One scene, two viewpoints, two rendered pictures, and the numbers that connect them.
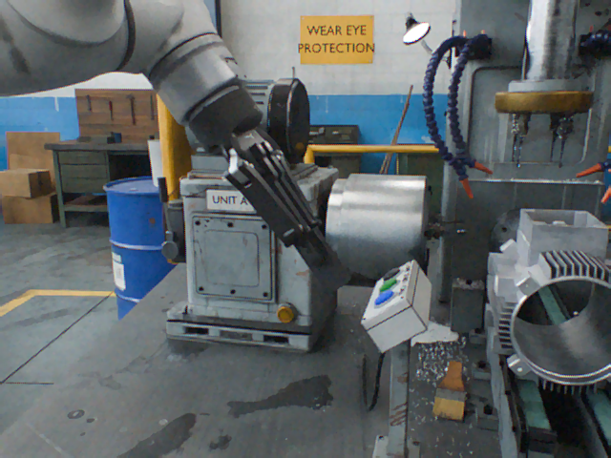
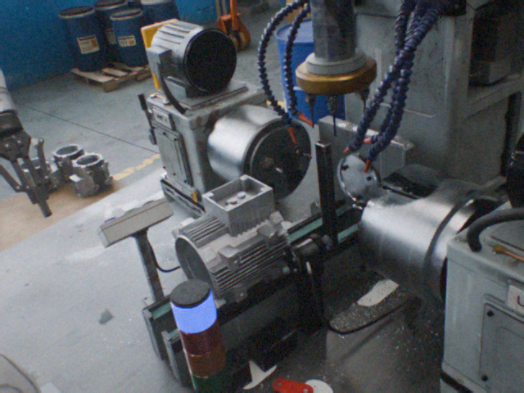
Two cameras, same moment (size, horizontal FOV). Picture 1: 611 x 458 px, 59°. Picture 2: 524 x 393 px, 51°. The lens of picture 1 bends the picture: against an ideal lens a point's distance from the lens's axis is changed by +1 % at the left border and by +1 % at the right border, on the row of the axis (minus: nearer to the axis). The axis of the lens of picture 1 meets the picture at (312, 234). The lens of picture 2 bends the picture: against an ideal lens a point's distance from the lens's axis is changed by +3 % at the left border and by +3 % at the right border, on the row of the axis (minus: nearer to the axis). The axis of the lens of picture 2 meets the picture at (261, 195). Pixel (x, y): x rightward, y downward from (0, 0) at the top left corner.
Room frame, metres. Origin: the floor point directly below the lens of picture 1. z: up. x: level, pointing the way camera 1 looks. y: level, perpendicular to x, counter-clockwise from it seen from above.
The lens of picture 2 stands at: (0.12, -1.13, 1.71)
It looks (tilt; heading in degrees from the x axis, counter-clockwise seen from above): 30 degrees down; 44
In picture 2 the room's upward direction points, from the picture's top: 9 degrees counter-clockwise
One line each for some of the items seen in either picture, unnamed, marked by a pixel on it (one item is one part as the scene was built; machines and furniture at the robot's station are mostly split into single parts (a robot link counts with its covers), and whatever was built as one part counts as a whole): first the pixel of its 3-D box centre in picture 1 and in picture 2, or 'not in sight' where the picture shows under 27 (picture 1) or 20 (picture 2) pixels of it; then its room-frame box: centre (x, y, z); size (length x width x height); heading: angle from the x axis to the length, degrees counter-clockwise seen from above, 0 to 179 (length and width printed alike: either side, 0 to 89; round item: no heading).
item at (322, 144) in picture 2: not in sight; (327, 196); (0.91, -0.55, 1.12); 0.04 x 0.03 x 0.26; 166
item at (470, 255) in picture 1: (517, 251); (375, 186); (1.22, -0.49, 0.97); 0.30 x 0.11 x 0.34; 76
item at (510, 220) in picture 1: (523, 240); (358, 181); (1.16, -0.47, 1.02); 0.15 x 0.02 x 0.15; 76
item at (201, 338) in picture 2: not in sight; (199, 329); (0.47, -0.61, 1.14); 0.06 x 0.06 x 0.04
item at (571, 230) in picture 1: (558, 239); (239, 205); (0.81, -0.38, 1.11); 0.12 x 0.11 x 0.07; 167
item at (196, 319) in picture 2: not in sight; (193, 307); (0.47, -0.61, 1.19); 0.06 x 0.06 x 0.04
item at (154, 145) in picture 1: (167, 162); not in sight; (2.93, 0.79, 0.99); 0.24 x 0.22 x 0.24; 86
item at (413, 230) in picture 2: not in sight; (444, 240); (0.99, -0.77, 1.04); 0.41 x 0.25 x 0.25; 76
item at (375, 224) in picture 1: (359, 230); (249, 147); (1.16, -0.11, 1.04); 0.37 x 0.25 x 0.25; 76
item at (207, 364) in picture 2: not in sight; (205, 351); (0.47, -0.61, 1.10); 0.06 x 0.06 x 0.04
